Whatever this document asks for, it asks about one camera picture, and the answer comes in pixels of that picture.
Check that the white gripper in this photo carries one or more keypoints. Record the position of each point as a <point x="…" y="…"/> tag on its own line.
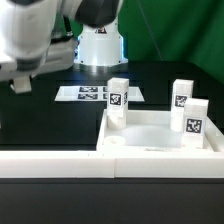
<point x="60" y="56"/>

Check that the white square table top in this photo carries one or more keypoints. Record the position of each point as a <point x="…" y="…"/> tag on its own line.
<point x="150" y="131"/>

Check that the white sheet with markers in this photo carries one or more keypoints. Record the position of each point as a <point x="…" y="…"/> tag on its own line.
<point x="93" y="93"/>

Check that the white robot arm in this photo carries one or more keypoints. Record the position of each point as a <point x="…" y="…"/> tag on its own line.
<point x="26" y="28"/>

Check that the white L-shaped fence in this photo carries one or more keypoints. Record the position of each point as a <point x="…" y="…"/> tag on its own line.
<point x="111" y="164"/>

